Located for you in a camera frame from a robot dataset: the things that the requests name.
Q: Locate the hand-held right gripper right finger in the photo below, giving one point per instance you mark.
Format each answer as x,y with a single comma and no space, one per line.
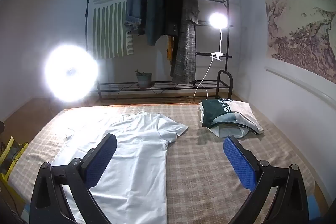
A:
240,163

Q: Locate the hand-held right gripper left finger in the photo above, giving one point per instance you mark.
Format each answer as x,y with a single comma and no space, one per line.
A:
101,161

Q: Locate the white t-shirt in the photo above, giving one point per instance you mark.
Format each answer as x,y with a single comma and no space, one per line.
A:
136,161

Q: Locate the beige plaid blanket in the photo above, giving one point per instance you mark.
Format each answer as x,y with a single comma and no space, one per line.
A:
204,161

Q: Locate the green patterned folded garment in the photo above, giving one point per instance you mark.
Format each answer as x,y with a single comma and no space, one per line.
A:
212,111

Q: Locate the small potted plant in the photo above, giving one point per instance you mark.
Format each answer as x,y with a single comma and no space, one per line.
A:
143,80

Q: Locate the yellow bag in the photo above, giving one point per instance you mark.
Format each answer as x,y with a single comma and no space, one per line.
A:
8,148

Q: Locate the yellow scarf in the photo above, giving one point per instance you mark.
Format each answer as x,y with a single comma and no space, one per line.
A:
170,50

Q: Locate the green striped hanging cloth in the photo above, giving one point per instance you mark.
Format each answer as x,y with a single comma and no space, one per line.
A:
110,29

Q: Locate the grey plaid coat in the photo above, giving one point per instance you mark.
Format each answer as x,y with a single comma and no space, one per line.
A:
186,43

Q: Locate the white clip lamp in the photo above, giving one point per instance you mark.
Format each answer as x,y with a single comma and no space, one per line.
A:
218,20

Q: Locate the teal jacket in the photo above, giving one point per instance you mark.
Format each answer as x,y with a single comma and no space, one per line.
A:
155,16

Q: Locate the blue denim jacket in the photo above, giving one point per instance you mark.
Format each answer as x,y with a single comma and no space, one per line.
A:
136,3

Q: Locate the black jacket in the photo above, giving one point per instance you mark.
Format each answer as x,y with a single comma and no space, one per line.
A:
170,3

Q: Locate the black metal bed post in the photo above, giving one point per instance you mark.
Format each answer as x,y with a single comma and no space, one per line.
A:
219,82

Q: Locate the landscape wall mural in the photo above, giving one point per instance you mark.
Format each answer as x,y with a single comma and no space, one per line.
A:
302,29

